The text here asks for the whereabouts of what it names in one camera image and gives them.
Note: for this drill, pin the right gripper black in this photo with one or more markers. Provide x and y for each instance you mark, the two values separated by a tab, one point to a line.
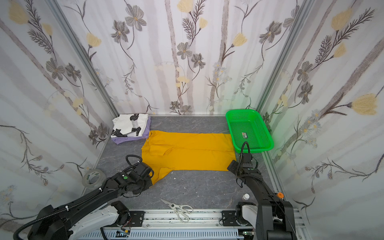
235	167

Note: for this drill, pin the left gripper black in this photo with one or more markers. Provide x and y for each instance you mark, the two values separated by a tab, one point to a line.
146	174

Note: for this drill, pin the yellow t-shirt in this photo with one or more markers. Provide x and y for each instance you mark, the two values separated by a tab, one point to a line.
166	152

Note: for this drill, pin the green plastic basket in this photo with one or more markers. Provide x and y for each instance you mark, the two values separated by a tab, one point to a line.
250	122

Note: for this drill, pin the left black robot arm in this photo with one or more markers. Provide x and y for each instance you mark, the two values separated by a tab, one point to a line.
57	223

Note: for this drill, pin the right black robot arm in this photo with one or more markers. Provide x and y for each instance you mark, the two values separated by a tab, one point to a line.
267	204

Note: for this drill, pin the white capped small bottle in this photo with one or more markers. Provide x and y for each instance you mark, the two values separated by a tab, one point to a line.
245	197

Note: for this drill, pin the purple folded t-shirt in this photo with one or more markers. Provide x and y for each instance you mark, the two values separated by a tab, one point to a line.
130	139

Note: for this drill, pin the orange capped small bottle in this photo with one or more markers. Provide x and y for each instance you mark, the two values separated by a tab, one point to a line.
280	195

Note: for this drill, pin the clear tape roll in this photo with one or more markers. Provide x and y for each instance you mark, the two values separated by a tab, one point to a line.
93	179

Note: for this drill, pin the white printed folded t-shirt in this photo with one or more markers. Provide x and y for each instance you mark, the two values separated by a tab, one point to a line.
129	125

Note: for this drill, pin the white handled scissors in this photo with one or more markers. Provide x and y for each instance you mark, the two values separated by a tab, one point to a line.
183	212

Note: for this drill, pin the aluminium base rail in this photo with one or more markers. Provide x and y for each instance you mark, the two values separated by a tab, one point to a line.
244	223

